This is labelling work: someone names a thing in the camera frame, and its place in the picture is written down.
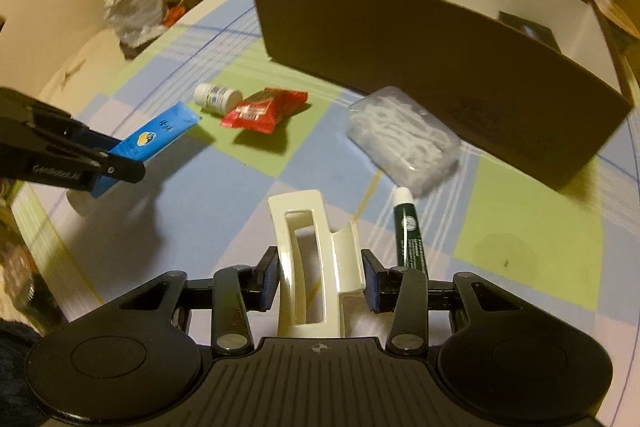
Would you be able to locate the blue tube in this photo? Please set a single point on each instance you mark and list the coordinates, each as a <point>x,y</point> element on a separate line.
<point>141,146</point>

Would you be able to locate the white hair claw clip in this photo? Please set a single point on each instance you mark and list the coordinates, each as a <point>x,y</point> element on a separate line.
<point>319,267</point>

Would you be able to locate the clear box of floss picks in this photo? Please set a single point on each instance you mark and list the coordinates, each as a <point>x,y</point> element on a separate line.
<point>413,147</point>

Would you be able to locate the red snack packet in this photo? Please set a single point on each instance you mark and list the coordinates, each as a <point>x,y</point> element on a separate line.
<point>264,110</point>

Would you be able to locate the silver foil bag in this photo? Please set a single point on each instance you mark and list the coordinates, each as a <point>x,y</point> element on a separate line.
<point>135,22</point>

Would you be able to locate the brown cardboard box white inside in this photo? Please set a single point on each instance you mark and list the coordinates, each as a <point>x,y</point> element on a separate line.
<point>544,112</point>

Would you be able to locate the white pill bottle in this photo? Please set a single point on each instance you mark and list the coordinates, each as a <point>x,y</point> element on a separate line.
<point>217,99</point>

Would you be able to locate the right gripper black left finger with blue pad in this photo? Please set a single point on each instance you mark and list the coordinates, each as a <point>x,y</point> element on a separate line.
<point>237,290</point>

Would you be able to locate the dark green white-cap tube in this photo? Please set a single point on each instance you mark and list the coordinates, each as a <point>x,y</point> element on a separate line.
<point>409,244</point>

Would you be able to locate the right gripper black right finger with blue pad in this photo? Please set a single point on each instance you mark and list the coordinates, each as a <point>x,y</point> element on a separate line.
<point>402,292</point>

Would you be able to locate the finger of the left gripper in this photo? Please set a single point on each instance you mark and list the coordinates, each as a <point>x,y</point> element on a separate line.
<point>120,168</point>
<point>84,138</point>

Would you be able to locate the black product box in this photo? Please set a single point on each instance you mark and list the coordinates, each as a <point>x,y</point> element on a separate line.
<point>529,28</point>

